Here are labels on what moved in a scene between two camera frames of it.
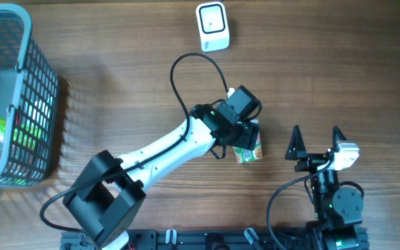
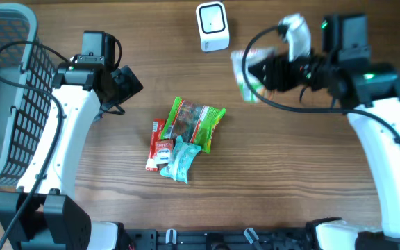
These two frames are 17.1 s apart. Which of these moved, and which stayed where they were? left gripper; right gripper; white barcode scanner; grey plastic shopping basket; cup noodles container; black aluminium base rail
Moved: right gripper; cup noodles container; left gripper
Stayed: white barcode scanner; black aluminium base rail; grey plastic shopping basket
